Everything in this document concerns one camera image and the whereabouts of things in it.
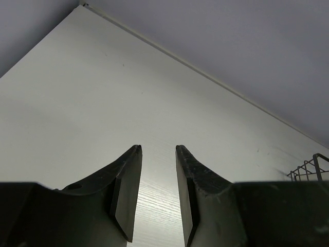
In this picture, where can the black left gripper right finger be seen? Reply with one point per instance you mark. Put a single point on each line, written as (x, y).
(216, 212)

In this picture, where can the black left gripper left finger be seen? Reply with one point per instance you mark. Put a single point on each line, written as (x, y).
(98, 210)

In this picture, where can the black wire dish rack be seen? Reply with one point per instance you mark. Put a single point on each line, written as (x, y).
(310, 170)

